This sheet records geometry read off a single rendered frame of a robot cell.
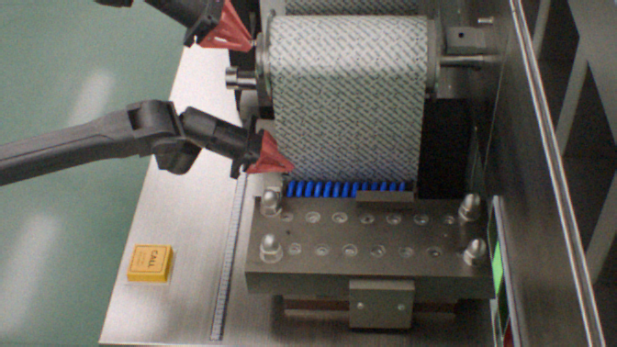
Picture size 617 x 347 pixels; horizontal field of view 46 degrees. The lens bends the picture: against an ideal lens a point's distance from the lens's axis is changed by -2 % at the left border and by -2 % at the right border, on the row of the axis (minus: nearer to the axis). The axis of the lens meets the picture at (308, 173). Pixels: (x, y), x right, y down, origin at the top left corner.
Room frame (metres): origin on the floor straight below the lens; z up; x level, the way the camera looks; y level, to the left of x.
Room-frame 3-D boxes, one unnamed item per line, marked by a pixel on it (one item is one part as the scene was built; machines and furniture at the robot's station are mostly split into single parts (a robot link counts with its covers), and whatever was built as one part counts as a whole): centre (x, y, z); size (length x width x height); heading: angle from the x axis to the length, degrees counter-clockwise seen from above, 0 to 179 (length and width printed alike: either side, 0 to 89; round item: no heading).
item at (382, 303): (0.67, -0.10, 0.96); 0.10 x 0.03 x 0.11; 84
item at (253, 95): (1.00, 0.08, 1.05); 0.06 x 0.05 x 0.31; 84
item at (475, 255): (0.70, -0.25, 1.05); 0.04 x 0.04 x 0.04
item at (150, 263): (0.82, 0.29, 0.91); 0.07 x 0.07 x 0.02; 84
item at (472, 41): (0.93, -0.25, 1.28); 0.06 x 0.05 x 0.02; 84
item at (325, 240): (0.76, -0.10, 1.00); 0.40 x 0.16 x 0.06; 84
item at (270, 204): (0.83, 0.07, 1.05); 0.04 x 0.04 x 0.04
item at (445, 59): (0.93, -0.25, 1.25); 0.07 x 0.04 x 0.04; 84
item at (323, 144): (0.89, -0.07, 1.10); 0.23 x 0.01 x 0.18; 84
